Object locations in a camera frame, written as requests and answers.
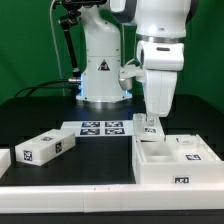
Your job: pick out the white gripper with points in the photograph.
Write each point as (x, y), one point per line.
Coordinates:
(158, 89)

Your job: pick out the white cabinet body box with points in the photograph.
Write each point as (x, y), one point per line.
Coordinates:
(154, 163)

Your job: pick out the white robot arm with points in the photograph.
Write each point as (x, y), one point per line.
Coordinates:
(130, 40)

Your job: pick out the white cabinet top block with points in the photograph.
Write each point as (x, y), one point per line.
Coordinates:
(45, 147)

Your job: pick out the white left fence piece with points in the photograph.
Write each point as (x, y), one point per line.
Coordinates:
(5, 161)

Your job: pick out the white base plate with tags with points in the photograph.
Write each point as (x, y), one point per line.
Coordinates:
(100, 128)

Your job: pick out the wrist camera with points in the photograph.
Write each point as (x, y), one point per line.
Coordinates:
(126, 74)

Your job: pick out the white front fence rail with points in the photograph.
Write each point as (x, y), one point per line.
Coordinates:
(109, 198)

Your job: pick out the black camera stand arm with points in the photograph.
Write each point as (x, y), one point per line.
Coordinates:
(72, 18)

